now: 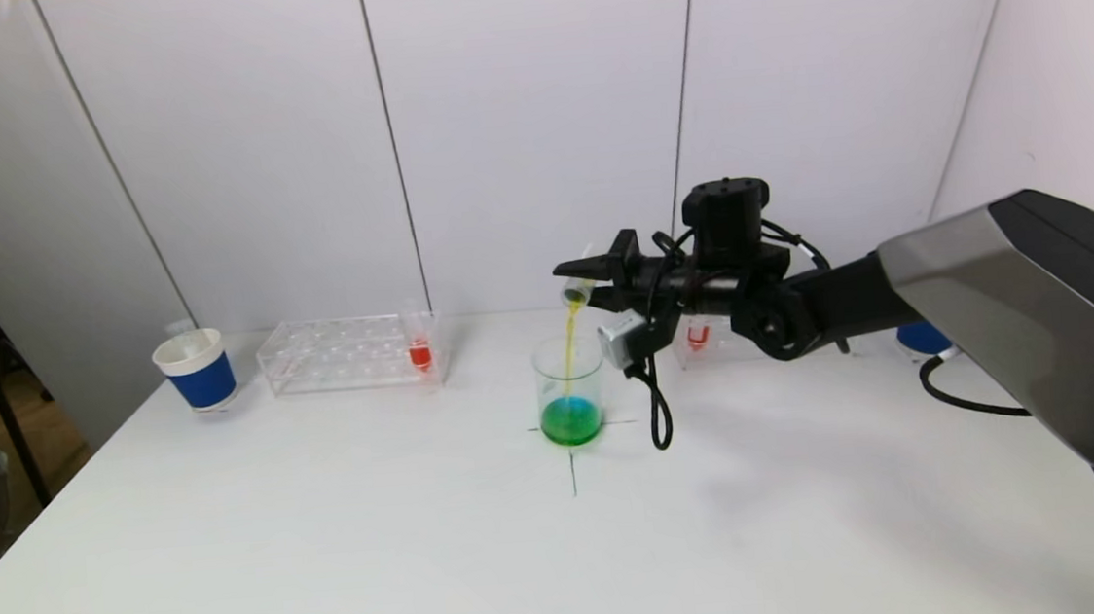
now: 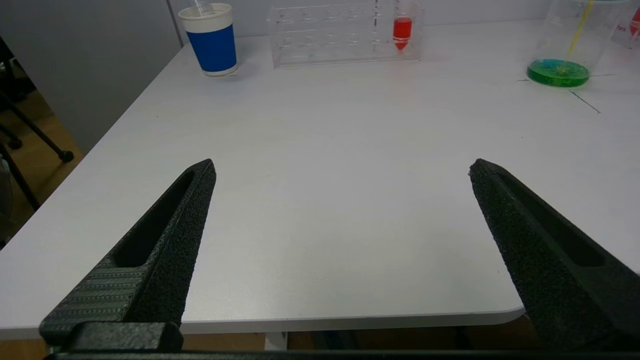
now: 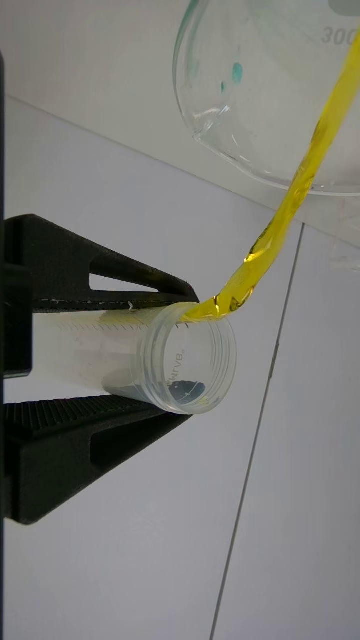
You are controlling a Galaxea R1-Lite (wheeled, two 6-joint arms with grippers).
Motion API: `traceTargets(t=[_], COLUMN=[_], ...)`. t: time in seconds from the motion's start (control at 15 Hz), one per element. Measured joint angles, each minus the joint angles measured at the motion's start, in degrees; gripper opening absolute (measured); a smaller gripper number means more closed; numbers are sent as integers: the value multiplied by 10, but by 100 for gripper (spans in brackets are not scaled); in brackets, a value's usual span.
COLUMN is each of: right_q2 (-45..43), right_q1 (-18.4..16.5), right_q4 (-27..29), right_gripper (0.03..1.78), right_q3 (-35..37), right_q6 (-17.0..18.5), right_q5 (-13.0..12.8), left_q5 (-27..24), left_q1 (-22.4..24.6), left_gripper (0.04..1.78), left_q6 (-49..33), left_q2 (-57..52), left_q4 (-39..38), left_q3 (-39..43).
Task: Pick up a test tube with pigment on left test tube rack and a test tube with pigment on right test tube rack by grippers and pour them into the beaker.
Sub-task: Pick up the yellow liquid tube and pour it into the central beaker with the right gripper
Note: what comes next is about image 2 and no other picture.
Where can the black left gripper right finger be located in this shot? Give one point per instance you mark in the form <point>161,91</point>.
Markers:
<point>560,280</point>

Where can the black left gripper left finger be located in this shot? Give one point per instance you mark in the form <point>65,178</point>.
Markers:
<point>150,270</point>

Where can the clear glass beaker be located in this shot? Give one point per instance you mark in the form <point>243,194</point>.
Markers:
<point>560,72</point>

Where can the white table leg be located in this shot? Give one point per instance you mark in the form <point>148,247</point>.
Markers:
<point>275,341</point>

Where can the black metal chair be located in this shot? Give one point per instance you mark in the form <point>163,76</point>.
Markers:
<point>35,130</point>

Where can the blue-sleeved white paper cup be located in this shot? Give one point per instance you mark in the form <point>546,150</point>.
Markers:
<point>212,45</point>

